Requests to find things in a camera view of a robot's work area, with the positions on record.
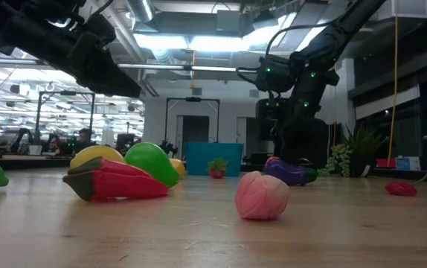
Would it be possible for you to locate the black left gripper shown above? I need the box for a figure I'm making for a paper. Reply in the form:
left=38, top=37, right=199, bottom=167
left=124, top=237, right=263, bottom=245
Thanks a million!
left=0, top=10, right=143, bottom=99

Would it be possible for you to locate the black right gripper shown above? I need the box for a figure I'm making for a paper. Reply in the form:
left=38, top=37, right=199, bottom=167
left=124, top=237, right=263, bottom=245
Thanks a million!
left=272, top=70, right=341, bottom=165

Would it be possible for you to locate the orange toy orange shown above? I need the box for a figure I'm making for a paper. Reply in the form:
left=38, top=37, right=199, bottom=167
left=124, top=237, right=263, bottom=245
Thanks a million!
left=265, top=156, right=291, bottom=165

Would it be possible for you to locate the purple toy eggplant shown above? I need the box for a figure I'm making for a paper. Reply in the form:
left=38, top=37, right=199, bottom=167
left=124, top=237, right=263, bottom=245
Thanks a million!
left=263, top=158, right=318, bottom=187

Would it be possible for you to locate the yellow toy lemon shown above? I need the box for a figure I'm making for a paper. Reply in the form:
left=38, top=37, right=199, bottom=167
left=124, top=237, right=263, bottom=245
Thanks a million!
left=69, top=144, right=126, bottom=170

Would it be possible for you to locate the green toy pear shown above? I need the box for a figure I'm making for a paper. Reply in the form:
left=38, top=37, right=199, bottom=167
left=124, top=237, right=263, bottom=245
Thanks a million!
left=124, top=141, right=180, bottom=188

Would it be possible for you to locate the leafy red toy strawberry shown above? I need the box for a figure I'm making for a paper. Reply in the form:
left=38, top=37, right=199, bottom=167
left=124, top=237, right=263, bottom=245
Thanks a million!
left=206, top=156, right=230, bottom=179

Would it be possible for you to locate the blue plastic tupperware container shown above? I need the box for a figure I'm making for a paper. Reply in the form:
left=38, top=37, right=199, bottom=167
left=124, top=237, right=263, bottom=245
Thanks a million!
left=184, top=142, right=244, bottom=176

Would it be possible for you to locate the yellow toy banana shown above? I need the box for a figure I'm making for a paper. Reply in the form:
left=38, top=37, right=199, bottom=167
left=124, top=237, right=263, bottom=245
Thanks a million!
left=169, top=158, right=187, bottom=179

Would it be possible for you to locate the red toy cherry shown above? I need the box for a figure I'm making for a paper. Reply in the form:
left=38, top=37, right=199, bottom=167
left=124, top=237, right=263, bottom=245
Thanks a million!
left=385, top=155, right=427, bottom=197

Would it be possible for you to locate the black standing panel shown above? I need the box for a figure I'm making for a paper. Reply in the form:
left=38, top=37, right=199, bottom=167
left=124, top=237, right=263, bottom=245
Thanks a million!
left=324, top=121, right=343, bottom=165

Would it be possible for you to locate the small black monitor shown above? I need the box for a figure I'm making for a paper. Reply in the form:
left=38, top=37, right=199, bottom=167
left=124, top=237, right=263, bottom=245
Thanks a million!
left=115, top=133, right=135, bottom=150

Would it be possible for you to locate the person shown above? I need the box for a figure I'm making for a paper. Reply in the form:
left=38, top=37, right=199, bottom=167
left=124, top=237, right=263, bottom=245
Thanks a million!
left=75, top=127, right=97, bottom=152

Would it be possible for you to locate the green potted artificial plant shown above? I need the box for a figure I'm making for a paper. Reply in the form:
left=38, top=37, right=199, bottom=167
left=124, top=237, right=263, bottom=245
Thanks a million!
left=317, top=124, right=390, bottom=179

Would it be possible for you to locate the long ceiling light fixture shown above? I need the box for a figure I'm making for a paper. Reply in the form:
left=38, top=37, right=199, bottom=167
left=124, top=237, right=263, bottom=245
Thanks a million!
left=118, top=62, right=259, bottom=74

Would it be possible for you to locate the red box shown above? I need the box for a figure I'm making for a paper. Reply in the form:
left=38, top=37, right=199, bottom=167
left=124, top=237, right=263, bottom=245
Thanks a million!
left=376, top=158, right=397, bottom=169

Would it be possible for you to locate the red toy chili pepper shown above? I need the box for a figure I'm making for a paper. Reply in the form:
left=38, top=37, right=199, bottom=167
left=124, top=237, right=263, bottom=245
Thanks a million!
left=62, top=156, right=170, bottom=203

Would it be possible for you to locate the blue cardboard box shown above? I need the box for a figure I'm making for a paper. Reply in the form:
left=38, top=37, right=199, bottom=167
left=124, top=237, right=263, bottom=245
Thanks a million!
left=395, top=156, right=422, bottom=171

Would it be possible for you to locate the black wall television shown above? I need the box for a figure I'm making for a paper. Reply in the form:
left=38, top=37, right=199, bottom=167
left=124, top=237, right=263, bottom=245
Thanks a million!
left=260, top=118, right=280, bottom=142

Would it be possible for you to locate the silver ceiling duct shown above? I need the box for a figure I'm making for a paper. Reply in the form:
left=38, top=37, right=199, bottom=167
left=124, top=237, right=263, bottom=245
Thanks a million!
left=126, top=0, right=155, bottom=23

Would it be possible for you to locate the black gantry frame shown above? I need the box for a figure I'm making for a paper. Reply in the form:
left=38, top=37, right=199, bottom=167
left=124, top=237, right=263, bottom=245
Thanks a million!
left=164, top=97, right=221, bottom=143
left=34, top=90, right=96, bottom=144

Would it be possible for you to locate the black aluminium table frame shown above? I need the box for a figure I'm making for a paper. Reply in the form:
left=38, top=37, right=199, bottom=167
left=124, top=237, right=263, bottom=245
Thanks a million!
left=0, top=154, right=427, bottom=184

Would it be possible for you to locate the yellow hanging strap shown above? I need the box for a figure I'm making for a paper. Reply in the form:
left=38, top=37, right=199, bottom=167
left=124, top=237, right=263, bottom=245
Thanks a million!
left=386, top=14, right=400, bottom=168

